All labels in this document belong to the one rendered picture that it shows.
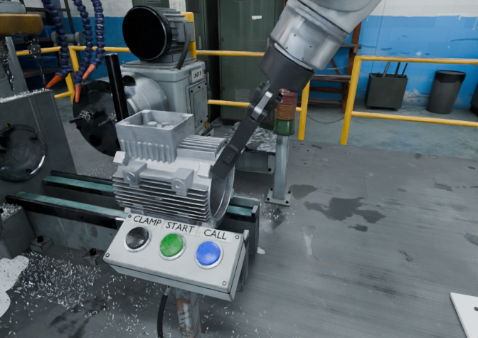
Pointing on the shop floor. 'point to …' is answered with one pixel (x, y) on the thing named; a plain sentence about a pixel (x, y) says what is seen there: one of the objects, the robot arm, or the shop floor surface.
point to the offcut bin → (386, 89)
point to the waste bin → (444, 91)
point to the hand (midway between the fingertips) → (227, 159)
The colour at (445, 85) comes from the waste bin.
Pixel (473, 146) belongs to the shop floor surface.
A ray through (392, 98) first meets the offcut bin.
